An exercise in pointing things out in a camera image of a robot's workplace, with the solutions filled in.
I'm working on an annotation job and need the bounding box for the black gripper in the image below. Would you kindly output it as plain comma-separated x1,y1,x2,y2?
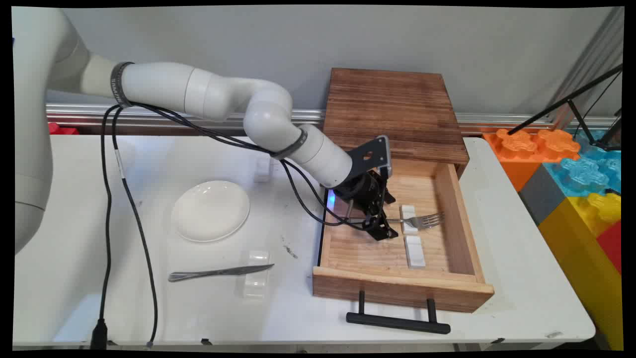
334,172,399,242

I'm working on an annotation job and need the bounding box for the silver fork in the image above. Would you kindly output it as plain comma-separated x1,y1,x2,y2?
343,211,446,230

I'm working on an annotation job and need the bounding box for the silver table knife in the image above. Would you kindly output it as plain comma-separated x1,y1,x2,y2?
168,264,275,282

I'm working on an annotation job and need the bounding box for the white ceramic cutlery rest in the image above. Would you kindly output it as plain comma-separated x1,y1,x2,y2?
242,250,271,299
400,204,419,235
404,235,427,269

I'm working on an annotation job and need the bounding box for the light wooden drawer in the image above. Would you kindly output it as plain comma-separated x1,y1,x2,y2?
312,158,495,314

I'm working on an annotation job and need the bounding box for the dark wooden drawer cabinet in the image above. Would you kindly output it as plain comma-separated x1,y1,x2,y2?
320,68,470,182

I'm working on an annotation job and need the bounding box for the clear plastic block back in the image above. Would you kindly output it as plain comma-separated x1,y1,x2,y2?
253,155,273,183

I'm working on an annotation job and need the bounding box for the orange toy block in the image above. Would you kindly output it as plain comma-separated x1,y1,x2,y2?
483,128,581,192

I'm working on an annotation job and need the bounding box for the grey toy block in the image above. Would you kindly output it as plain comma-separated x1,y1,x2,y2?
518,164,567,227

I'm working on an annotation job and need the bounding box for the white round plate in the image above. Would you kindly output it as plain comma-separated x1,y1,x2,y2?
171,180,250,243

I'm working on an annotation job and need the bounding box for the blue toy block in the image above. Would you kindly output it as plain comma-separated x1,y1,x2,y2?
544,130,622,198

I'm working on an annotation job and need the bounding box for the yellow toy block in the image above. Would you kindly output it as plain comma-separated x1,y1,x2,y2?
538,193,624,351

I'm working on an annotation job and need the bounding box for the black tripod stand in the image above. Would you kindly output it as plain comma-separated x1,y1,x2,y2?
507,65,623,152

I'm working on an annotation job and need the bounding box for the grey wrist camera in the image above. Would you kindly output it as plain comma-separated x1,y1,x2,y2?
376,135,394,179

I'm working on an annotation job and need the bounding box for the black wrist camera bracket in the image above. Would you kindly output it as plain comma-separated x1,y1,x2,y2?
346,137,388,183

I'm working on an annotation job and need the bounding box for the black drawer handle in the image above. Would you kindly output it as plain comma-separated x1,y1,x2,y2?
346,290,452,335

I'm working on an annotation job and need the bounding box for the black velcro cable strap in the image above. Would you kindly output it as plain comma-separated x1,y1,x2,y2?
110,62,135,108
271,128,309,161

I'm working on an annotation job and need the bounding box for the aluminium wall rail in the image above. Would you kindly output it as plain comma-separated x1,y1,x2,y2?
46,103,622,137

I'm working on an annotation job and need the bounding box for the thin black cable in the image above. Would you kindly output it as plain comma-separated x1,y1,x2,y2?
110,102,368,347

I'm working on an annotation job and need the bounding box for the thick black cable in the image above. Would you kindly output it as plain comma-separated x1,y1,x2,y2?
91,102,378,349

